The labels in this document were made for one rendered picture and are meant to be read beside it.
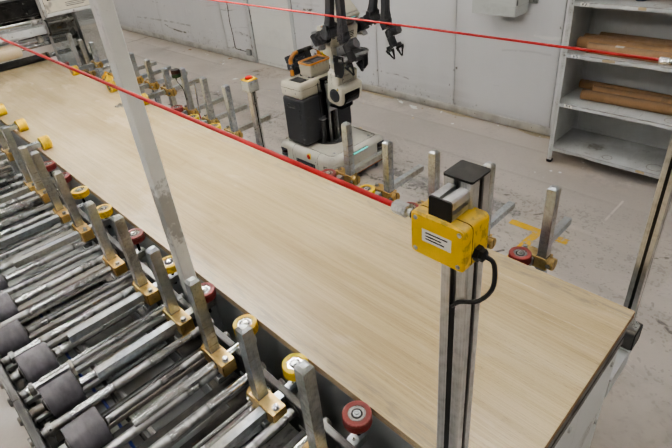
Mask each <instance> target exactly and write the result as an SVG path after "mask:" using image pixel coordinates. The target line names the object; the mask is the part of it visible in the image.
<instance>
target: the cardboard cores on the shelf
mask: <svg viewBox="0 0 672 448"><path fill-rule="evenodd" d="M576 46H577V47H580V48H586V49H593V50H600V51H608V52H615V53H623V54H630V55H638V56H646V57H653V58H660V57H668V58H671V60H672V40H668V39H660V38H651V37H643V36H634V35H626V34H618V33H609V32H600V34H590V33H585V34H584V36H579V37H578V39H577V43H576ZM586 53H592V52H586ZM592 54H598V55H605V56H612V57H618V58H625V59H632V60H639V61H645V62H652V63H658V61H651V60H644V59H637V58H629V57H622V56H615V55H607V54H600V53H592ZM579 88H584V89H582V91H581V93H580V99H584V100H590V101H595V102H600V103H606V104H611V105H616V106H622V107H627V108H633V109H638V110H643V111H649V112H654V113H660V114H665V115H670V116H672V95H667V94H662V93H656V92H651V91H646V90H640V89H635V88H629V87H624V86H618V85H613V84H608V83H602V82H597V81H591V80H586V79H581V80H580V82H579ZM588 89H590V90H588Z"/></svg>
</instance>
